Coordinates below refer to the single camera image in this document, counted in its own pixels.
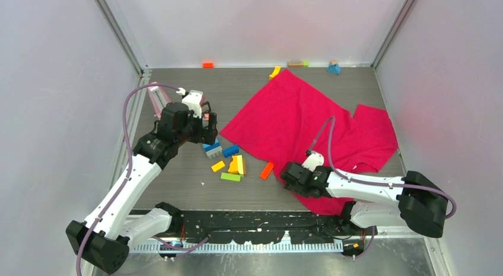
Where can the orange long block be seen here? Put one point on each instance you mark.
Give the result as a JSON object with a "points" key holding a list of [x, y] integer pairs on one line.
{"points": [[267, 171]]}

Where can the blue triangular block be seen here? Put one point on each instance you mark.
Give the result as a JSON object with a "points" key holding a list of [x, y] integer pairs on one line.
{"points": [[334, 67]]}

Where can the black open brooch case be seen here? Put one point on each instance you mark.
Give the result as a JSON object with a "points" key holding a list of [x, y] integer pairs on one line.
{"points": [[205, 109]]}

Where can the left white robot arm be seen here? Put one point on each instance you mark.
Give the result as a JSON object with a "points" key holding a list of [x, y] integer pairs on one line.
{"points": [[104, 239]]}

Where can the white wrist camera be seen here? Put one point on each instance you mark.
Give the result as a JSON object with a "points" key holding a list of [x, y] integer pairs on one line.
{"points": [[193, 100], [313, 160]]}

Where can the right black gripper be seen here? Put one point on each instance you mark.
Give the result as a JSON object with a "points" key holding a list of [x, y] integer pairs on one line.
{"points": [[295, 189]]}

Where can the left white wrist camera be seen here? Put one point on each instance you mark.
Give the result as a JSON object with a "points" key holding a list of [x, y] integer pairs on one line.
{"points": [[193, 100]]}

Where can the lime green long block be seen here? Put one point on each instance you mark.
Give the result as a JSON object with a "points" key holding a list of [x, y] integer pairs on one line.
{"points": [[230, 177]]}

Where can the pink metronome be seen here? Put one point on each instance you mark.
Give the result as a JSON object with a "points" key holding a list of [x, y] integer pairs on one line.
{"points": [[159, 98]]}

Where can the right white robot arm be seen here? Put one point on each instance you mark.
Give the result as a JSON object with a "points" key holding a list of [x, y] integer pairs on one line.
{"points": [[411, 201]]}

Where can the yellow orange stepped block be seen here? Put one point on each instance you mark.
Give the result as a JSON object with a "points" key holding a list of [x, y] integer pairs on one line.
{"points": [[237, 166]]}

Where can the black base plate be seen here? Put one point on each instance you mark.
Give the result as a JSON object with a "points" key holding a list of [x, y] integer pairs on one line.
{"points": [[261, 227]]}

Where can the green blue grey block stack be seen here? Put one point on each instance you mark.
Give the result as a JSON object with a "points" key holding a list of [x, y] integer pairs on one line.
{"points": [[213, 150]]}

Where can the red-orange block at wall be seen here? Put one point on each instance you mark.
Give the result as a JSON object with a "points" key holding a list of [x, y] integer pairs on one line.
{"points": [[208, 65]]}

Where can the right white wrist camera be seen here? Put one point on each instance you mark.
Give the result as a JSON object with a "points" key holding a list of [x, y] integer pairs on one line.
{"points": [[313, 160]]}

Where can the yellow arch block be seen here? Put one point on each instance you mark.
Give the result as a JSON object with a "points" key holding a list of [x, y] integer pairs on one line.
{"points": [[275, 72]]}

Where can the yellow flat block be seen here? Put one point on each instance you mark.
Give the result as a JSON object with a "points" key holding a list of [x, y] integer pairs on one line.
{"points": [[218, 166]]}

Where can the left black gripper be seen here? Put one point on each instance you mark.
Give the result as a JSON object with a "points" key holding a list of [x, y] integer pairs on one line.
{"points": [[199, 138]]}

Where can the red t-shirt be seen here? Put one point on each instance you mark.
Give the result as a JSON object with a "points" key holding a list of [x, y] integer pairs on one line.
{"points": [[286, 116]]}

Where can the blue toothed block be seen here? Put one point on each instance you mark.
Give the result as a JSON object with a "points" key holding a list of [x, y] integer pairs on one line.
{"points": [[230, 151]]}

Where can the brown wooden block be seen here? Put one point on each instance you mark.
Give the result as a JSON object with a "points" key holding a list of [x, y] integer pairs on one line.
{"points": [[291, 64]]}

